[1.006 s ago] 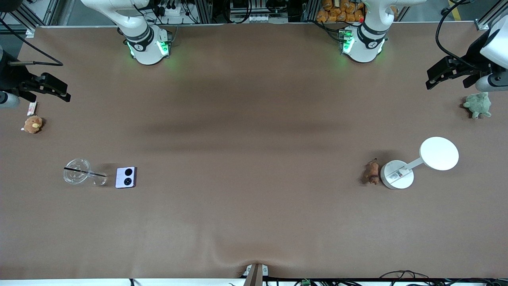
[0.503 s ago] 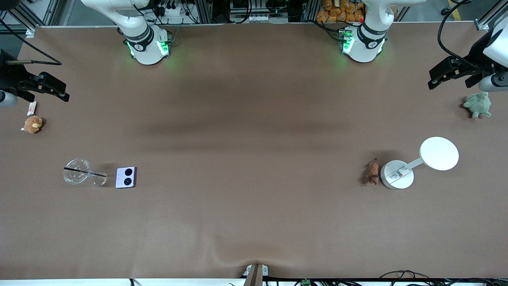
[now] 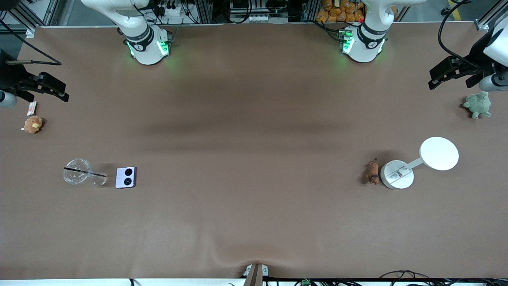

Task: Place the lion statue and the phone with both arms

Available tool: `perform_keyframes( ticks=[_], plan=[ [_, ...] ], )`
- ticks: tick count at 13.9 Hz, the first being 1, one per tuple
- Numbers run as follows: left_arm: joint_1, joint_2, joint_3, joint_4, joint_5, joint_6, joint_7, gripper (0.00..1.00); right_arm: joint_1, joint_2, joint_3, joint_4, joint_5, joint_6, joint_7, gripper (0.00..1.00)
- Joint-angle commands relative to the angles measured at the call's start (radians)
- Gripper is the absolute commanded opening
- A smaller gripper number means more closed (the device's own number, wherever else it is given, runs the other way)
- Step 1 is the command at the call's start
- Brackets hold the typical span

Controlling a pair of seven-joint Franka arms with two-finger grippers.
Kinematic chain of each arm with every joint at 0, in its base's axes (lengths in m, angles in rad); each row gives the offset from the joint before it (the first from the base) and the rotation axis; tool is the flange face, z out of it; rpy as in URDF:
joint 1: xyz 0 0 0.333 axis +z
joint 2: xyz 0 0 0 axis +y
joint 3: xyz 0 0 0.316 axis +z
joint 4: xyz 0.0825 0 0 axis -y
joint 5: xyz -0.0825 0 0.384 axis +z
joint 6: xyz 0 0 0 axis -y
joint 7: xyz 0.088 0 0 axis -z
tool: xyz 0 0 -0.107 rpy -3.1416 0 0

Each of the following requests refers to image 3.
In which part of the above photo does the black cable bundle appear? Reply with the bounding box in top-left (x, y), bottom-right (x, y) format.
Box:
top-left (379, 270), bottom-right (508, 286)

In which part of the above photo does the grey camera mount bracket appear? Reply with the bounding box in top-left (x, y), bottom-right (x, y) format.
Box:
top-left (242, 263), bottom-right (269, 286)

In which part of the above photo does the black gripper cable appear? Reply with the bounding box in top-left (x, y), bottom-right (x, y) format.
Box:
top-left (437, 0), bottom-right (487, 70)
top-left (0, 18), bottom-right (63, 66)

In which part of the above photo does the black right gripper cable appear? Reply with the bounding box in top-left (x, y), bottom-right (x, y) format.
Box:
top-left (0, 18), bottom-right (63, 66)

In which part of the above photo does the white round desk lamp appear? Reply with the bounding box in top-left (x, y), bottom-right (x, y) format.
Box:
top-left (380, 137), bottom-right (460, 190)

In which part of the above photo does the orange plush toy pile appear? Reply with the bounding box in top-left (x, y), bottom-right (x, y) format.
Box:
top-left (316, 0), bottom-right (366, 23)

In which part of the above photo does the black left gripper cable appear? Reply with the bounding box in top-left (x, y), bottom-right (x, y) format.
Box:
top-left (437, 0), bottom-right (487, 70)

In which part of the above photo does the brown lion statue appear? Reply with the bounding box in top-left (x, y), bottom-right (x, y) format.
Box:
top-left (363, 158), bottom-right (382, 186)

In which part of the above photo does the black drinking straw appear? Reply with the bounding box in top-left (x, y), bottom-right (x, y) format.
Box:
top-left (63, 167), bottom-right (107, 177)

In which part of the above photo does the green turtle plush toy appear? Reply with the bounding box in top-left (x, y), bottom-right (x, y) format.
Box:
top-left (463, 91), bottom-right (493, 120)

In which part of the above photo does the clear plastic cup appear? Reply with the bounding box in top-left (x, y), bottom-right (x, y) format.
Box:
top-left (63, 158), bottom-right (108, 187)

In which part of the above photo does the white power strip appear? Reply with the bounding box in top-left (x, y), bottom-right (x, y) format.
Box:
top-left (157, 3), bottom-right (184, 17)

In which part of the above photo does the brown plush toy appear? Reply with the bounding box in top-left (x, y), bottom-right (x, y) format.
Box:
top-left (23, 116), bottom-right (44, 134)

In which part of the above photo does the aluminium frame post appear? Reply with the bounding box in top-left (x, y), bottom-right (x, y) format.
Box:
top-left (474, 0), bottom-right (508, 31)
top-left (0, 0), bottom-right (60, 38)

